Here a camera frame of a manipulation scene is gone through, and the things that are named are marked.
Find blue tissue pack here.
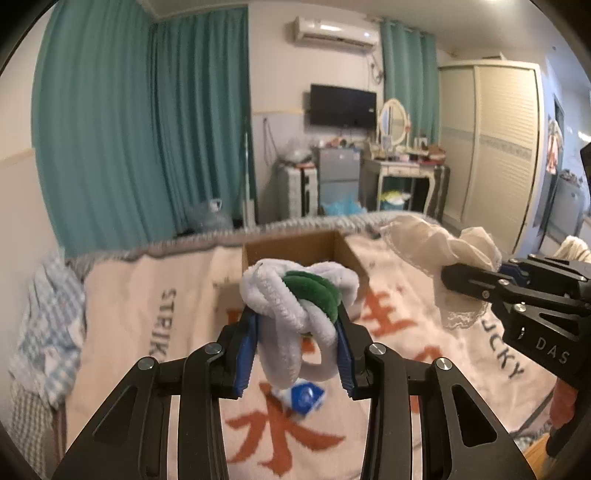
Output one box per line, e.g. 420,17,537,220
271,379,325,417

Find cream louvered wardrobe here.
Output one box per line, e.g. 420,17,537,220
439,60,546,255

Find white dressing table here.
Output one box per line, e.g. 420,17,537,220
362,159,436,215

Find brown cardboard box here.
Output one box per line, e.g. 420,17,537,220
240,230,371,342

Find white standing pole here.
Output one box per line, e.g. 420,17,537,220
242,131,256,230

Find grey mini fridge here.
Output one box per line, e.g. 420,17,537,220
317,148,361,205

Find blue plaid cloth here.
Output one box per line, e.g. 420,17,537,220
9,249,86,479

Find white lace cloth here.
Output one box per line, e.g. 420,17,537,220
380,213,502,330

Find teal laundry basket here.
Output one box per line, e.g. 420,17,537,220
379,190,412,211

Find blue plastic bag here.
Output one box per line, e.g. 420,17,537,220
322,197,367,216

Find large teal curtain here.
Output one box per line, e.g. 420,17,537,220
32,1,252,256

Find black wall television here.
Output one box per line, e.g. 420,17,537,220
308,84,377,130

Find white suitcase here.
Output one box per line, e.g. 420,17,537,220
276,164,318,220

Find teal curtain by wardrobe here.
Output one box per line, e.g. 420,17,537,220
381,20,440,143

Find cream blanket with red characters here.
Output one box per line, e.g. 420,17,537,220
65,216,556,479

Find white oval vanity mirror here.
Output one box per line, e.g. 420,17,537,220
378,98,410,149

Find clear plastic bag on suitcase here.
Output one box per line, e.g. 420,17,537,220
279,138,312,165

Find white and green plush toy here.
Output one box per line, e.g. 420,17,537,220
239,259,360,389

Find white wall air conditioner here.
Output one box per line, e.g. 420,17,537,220
294,16,380,49

